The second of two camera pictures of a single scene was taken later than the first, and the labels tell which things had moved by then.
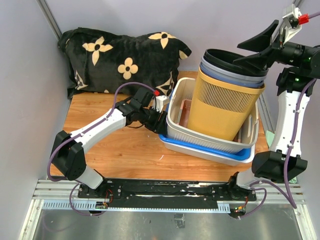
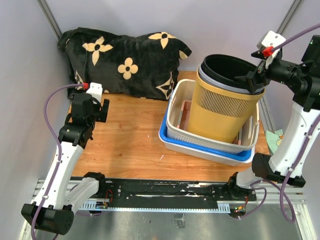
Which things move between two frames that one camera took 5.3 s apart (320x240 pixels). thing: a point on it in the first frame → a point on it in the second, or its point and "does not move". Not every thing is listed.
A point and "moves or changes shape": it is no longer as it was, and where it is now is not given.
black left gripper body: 151,118 → 96,106
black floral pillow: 99,60 does not move
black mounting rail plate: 169,193 does not move
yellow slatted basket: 220,108 does not move
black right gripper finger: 260,42 → 258,54
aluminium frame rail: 49,18 does not move
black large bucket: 224,59 moves or changes shape
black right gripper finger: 262,60 → 249,77
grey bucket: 230,79 → 205,80
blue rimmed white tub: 209,154 does not move
